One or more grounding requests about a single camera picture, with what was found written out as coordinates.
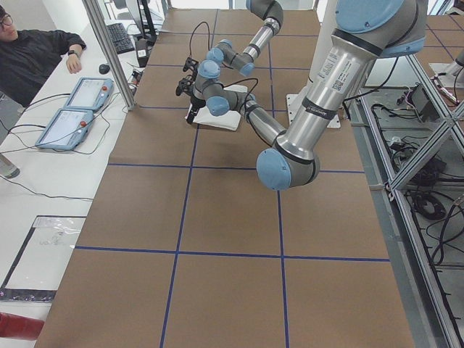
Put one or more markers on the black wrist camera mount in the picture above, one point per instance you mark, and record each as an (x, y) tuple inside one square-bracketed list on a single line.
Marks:
[(185, 86), (190, 64)]

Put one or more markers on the red fire extinguisher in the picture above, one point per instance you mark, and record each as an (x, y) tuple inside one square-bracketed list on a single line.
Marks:
[(20, 327)]

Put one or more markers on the person in black shirt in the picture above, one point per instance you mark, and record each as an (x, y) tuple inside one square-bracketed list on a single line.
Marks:
[(29, 57)]

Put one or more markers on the aluminium side frame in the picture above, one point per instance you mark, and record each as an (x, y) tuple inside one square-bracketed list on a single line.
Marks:
[(408, 119)]

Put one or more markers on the blue grey teach pendant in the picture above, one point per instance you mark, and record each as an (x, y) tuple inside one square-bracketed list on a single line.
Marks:
[(67, 129), (90, 93)]

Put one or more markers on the person's bare hand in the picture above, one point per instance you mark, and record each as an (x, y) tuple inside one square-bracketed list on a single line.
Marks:
[(73, 64)]

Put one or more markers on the black computer mouse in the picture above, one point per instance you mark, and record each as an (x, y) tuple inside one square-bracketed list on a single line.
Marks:
[(104, 69)]

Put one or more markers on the black computer keyboard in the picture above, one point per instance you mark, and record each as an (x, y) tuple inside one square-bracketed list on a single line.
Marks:
[(120, 38)]

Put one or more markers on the brown paper table mat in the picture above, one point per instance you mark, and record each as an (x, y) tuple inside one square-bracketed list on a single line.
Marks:
[(184, 247)]

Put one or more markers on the grey aluminium frame post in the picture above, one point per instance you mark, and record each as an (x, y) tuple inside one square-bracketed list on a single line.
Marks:
[(99, 27)]

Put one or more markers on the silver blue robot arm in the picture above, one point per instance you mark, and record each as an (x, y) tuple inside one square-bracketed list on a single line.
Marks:
[(364, 31), (244, 62)]

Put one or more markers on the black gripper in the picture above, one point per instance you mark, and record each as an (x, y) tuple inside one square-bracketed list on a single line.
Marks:
[(196, 101), (194, 74)]

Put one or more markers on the white long-sleeve printed shirt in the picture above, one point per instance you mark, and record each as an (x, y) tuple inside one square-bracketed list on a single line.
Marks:
[(223, 117)]

